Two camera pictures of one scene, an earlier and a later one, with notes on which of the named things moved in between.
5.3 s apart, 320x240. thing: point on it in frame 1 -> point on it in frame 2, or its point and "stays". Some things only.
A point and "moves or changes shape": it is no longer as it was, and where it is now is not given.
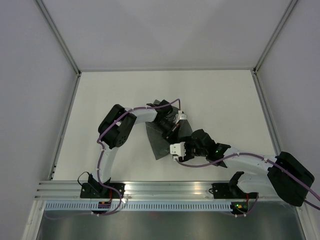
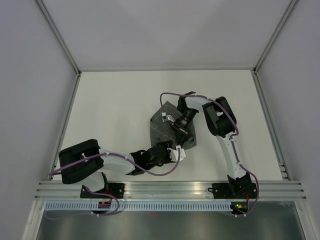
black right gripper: [187, 155] -> [181, 132]
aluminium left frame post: [48, 17] stays
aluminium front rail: [148, 190] stays
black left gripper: [169, 134] -> [167, 144]
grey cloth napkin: [161, 146] moves or changes shape
